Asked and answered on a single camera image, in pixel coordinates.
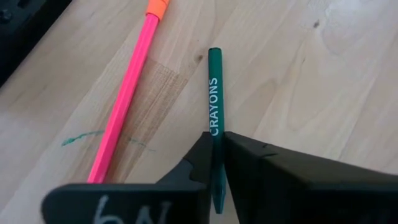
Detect pink pencil orange eraser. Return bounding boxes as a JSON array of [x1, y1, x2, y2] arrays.
[[86, 0, 172, 184]]

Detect black table frame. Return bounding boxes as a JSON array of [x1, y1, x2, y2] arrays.
[[0, 0, 73, 88]]

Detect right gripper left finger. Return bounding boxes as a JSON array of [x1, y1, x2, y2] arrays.
[[42, 131, 214, 224]]

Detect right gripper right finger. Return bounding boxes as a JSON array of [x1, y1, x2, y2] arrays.
[[224, 131, 398, 224]]

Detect green crayon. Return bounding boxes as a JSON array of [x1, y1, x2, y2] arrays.
[[207, 47, 227, 215]]

